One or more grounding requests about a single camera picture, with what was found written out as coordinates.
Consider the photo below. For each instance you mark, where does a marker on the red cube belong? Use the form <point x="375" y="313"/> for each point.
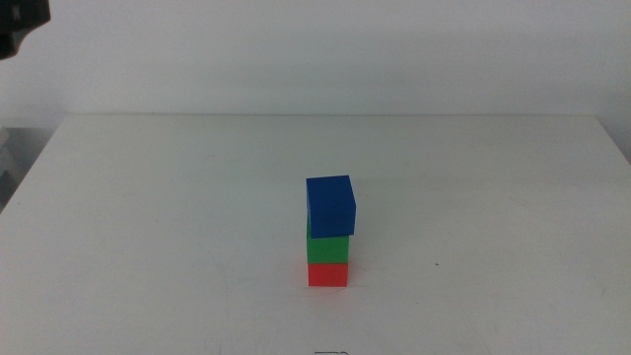
<point x="328" y="276"/>

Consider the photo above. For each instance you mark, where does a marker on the green cube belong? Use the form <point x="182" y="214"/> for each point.
<point x="328" y="249"/>

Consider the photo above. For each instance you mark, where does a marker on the blue cube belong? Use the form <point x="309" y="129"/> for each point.
<point x="330" y="207"/>

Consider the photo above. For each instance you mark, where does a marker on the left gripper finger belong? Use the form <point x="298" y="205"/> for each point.
<point x="7" y="47"/>
<point x="24" y="15"/>

